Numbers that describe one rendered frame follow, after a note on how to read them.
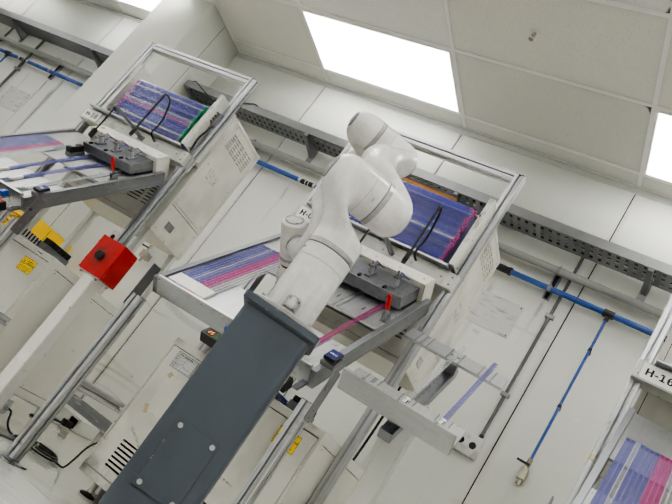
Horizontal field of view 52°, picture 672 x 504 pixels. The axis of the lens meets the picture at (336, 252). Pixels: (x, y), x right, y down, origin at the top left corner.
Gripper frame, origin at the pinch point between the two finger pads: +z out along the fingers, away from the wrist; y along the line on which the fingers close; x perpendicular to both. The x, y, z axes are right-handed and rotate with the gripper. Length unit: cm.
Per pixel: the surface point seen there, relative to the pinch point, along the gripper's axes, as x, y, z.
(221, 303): 19.3, 12.8, -2.2
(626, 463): -11, -114, 3
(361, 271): -32.5, -7.6, 0.1
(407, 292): -33.5, -27.1, 0.2
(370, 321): -13.5, -25.2, 3.1
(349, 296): -21.8, -10.5, 4.4
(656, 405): -59, -114, 16
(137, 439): 47, 25, 48
